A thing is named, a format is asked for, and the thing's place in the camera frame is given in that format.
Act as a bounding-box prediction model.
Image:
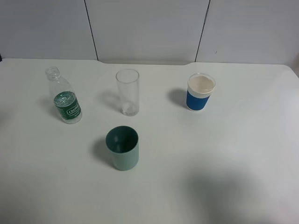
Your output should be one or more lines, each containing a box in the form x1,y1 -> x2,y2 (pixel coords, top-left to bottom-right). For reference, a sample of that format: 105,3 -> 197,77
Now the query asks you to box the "clear plastic bottle green label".
45,67 -> 82,124

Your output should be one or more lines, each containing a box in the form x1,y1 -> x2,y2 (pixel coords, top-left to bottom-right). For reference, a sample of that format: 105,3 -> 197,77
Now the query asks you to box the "green plastic cup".
105,126 -> 139,171

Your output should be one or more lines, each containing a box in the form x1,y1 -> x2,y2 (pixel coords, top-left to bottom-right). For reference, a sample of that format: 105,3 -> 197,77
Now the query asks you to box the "blue and white cup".
186,73 -> 216,111

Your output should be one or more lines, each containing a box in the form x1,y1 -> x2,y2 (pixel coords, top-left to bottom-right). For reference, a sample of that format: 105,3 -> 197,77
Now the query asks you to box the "tall clear drinking glass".
115,69 -> 140,116

